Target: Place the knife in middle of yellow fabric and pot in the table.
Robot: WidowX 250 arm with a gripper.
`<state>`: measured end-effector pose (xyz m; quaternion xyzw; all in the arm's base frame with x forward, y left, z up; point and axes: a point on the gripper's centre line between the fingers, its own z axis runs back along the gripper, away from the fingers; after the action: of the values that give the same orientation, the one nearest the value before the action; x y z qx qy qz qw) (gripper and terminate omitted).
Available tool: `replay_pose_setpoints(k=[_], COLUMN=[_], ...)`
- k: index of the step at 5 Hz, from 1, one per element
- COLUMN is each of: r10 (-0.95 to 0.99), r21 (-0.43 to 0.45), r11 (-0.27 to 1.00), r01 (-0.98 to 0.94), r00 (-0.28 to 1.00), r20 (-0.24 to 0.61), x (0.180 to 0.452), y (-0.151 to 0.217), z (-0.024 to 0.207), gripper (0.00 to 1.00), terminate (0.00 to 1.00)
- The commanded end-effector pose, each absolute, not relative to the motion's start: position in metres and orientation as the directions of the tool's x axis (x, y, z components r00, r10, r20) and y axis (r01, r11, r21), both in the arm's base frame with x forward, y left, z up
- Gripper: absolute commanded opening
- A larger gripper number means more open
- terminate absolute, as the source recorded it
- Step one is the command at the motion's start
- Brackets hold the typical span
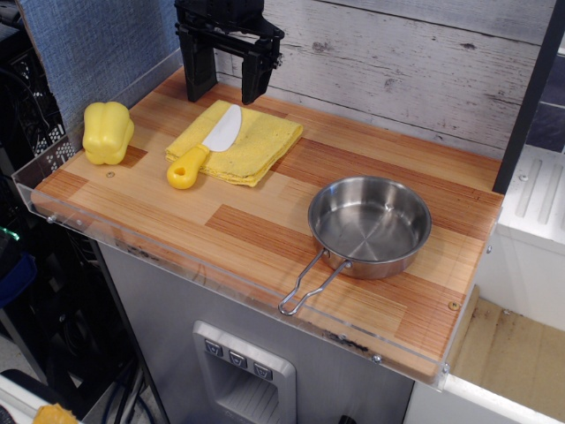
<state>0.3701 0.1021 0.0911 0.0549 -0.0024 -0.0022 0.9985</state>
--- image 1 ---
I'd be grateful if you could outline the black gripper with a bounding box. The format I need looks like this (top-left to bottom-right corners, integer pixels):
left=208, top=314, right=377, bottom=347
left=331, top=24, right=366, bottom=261
left=174, top=0, right=284, bottom=105

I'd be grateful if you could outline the yellow handled white toy knife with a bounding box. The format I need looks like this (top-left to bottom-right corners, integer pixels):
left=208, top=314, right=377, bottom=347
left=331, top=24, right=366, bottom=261
left=167, top=105, right=242, bottom=189

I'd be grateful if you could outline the blue fabric panel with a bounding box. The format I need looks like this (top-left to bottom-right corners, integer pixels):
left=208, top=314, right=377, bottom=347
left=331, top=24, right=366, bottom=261
left=18, top=0, right=182, bottom=147

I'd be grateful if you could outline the yellow folded cloth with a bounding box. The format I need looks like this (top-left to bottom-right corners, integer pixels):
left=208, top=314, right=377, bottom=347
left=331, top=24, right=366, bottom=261
left=165, top=100, right=303, bottom=187

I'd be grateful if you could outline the yellow toy bell pepper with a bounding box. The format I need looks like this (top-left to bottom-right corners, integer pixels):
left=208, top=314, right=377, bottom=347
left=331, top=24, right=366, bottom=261
left=82, top=102, right=134, bottom=165

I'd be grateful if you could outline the black plastic crate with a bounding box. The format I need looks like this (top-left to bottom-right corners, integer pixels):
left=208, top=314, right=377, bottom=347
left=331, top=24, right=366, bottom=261
left=1, top=24, right=65, bottom=166

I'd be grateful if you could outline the clear acrylic table guard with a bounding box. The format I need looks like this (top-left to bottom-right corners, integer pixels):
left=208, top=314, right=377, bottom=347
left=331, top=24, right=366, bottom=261
left=11, top=48, right=451, bottom=393

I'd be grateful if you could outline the blue object at left edge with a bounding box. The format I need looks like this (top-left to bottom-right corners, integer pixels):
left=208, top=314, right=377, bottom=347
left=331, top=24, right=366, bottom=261
left=1, top=253, right=37, bottom=307

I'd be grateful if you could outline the grey toy fridge dispenser panel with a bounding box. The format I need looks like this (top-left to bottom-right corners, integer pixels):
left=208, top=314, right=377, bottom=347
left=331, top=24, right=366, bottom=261
left=192, top=321, right=298, bottom=423

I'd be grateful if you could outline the yellow tape bit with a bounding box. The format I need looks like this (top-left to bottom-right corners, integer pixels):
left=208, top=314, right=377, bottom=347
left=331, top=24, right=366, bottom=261
left=32, top=404, right=79, bottom=424

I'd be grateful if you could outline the white toy sink unit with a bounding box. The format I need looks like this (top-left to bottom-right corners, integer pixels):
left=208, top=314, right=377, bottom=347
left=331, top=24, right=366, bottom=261
left=405, top=146, right=564, bottom=423

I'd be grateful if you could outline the small steel pot with handle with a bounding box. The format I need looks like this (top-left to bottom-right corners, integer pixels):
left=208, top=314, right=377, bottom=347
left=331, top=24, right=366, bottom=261
left=278, top=176, right=433, bottom=316

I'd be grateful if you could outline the black vertical post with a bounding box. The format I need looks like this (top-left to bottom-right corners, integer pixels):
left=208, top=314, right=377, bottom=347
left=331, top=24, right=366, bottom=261
left=492, top=0, right=564, bottom=194

